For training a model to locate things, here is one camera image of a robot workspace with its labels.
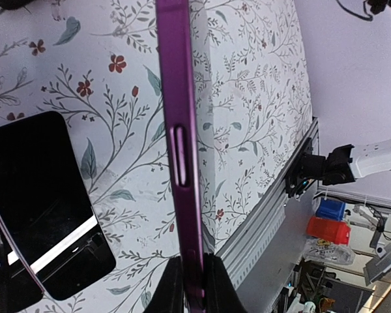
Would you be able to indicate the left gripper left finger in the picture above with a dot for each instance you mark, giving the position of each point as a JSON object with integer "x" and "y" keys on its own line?
{"x": 169, "y": 294}

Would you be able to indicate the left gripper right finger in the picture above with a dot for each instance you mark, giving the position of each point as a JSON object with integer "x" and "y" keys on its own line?
{"x": 220, "y": 295}

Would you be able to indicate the black phone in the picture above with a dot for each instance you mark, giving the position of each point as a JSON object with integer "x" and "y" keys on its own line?
{"x": 45, "y": 210}

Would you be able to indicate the dark purple phone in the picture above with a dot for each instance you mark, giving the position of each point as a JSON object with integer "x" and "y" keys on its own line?
{"x": 175, "y": 54}

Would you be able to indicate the black phone case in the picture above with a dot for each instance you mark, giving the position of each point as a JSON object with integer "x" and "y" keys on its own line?
{"x": 13, "y": 4}

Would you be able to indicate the red storage bin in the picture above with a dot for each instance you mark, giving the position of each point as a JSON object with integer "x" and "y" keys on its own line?
{"x": 337, "y": 232}

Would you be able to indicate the blue storage bin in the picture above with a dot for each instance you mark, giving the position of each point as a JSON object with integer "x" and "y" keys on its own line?
{"x": 330, "y": 209}

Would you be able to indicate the floral table mat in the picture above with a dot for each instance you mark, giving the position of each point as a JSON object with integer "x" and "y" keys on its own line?
{"x": 96, "y": 63}

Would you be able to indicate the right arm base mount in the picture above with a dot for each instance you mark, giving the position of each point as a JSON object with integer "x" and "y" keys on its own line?
{"x": 295, "y": 181}

